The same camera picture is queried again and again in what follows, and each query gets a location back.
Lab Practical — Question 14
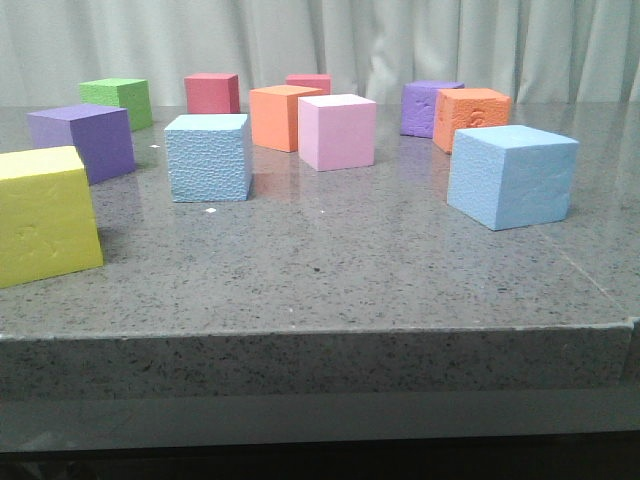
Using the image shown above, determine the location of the green foam block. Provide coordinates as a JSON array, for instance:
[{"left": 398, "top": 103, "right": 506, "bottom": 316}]
[{"left": 78, "top": 78, "right": 153, "bottom": 131}]

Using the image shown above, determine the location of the yellow foam block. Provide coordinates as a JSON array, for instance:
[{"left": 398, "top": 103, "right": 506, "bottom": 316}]
[{"left": 1, "top": 146, "right": 103, "bottom": 288}]

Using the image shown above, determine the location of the red foam block back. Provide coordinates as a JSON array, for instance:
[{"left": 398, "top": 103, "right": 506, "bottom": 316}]
[{"left": 285, "top": 74, "right": 332, "bottom": 95}]

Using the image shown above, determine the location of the red foam block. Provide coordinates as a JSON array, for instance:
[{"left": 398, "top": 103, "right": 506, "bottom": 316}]
[
  {"left": 184, "top": 73, "right": 240, "bottom": 114},
  {"left": 285, "top": 74, "right": 332, "bottom": 95}
]

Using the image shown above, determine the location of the white curtain backdrop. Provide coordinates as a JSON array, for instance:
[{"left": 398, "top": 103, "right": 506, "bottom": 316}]
[{"left": 1, "top": 1, "right": 639, "bottom": 106}]

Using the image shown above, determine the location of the purple foam block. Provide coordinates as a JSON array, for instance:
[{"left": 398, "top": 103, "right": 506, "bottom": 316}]
[
  {"left": 400, "top": 80, "right": 465, "bottom": 139},
  {"left": 26, "top": 103, "right": 136, "bottom": 185}
]

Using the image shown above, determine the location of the purple foam block right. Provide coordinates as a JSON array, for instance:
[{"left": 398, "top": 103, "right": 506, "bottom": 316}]
[{"left": 400, "top": 80, "right": 465, "bottom": 139}]

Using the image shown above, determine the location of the orange foam block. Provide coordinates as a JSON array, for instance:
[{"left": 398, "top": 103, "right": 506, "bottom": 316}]
[
  {"left": 249, "top": 85, "right": 323, "bottom": 152},
  {"left": 432, "top": 88, "right": 512, "bottom": 154}
]

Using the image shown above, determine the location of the pink foam block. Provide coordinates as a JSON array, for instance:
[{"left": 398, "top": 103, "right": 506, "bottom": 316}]
[{"left": 298, "top": 94, "right": 377, "bottom": 171}]

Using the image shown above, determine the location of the red foam block front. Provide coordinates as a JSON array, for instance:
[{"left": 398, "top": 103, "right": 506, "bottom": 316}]
[{"left": 184, "top": 73, "right": 240, "bottom": 114}]

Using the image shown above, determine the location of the purple foam block left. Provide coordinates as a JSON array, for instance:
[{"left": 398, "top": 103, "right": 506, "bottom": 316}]
[{"left": 26, "top": 103, "right": 136, "bottom": 185}]

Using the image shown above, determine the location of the orange foam block centre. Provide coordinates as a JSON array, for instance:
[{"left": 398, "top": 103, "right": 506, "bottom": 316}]
[{"left": 249, "top": 85, "right": 323, "bottom": 152}]

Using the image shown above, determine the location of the textured light blue block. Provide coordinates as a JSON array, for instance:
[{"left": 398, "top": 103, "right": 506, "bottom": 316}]
[{"left": 165, "top": 114, "right": 253, "bottom": 203}]

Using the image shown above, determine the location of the smooth light blue block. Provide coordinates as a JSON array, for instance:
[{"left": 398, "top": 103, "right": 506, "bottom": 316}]
[{"left": 447, "top": 125, "right": 579, "bottom": 231}]

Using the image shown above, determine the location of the orange foam block right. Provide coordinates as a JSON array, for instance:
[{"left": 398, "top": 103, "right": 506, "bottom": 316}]
[{"left": 432, "top": 88, "right": 512, "bottom": 154}]

